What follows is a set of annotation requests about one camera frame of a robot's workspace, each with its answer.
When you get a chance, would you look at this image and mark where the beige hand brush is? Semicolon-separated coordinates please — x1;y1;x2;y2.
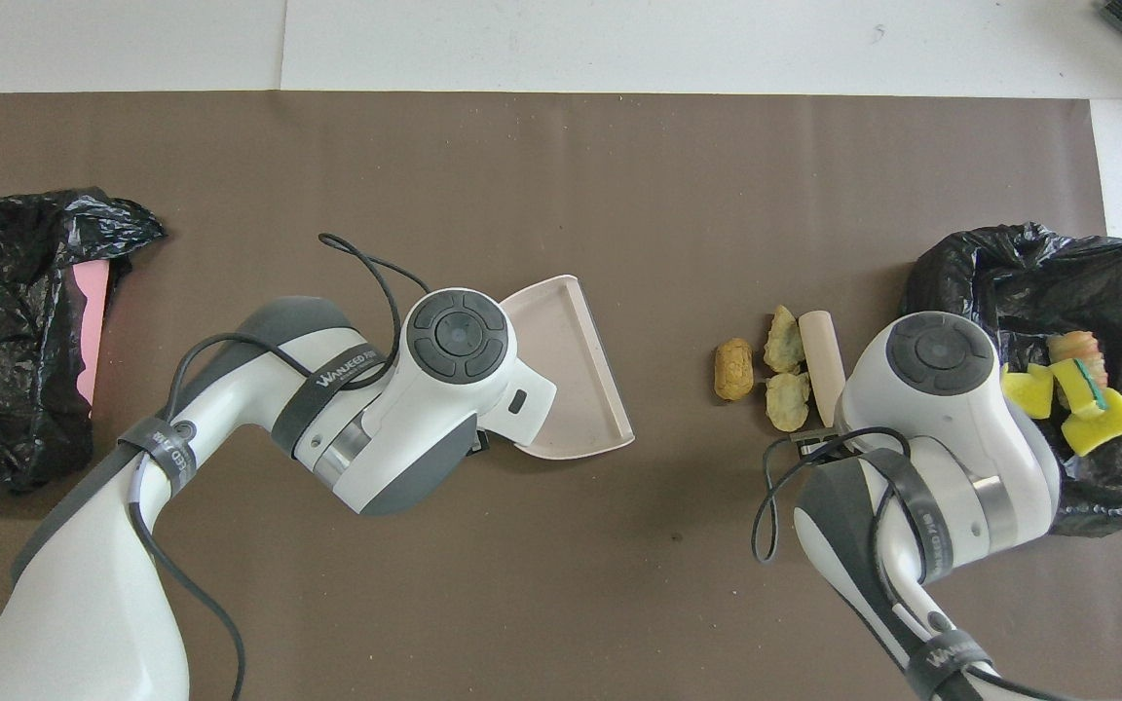
798;310;846;429

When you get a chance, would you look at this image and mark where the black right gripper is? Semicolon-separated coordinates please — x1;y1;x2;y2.
790;428;864;464

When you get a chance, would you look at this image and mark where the brown table mat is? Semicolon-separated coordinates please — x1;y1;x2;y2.
0;92;1122;701

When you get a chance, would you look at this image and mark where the notched yellow sponge piece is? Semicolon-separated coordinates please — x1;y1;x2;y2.
1001;363;1056;421

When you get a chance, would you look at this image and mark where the pale green chip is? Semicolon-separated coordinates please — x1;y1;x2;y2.
764;371;812;433
764;306;805;374

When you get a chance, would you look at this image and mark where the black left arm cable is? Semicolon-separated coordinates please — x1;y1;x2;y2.
128;232;430;701

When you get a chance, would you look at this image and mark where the pink bin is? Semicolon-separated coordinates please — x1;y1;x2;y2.
74;261;111;408

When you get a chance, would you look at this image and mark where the yellow sponge piece green layer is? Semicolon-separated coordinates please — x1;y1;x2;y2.
1051;357;1117;420

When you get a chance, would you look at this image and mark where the black trash bag bin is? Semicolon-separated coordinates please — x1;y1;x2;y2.
902;223;1122;538

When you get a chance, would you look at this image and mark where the beige plastic dustpan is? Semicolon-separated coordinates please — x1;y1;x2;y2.
500;276;636;461

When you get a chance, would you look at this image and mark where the striped croissant piece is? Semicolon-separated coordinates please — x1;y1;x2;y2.
1048;331;1104;410

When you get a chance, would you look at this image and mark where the brown bread nugget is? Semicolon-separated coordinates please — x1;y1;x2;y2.
714;337;755;402

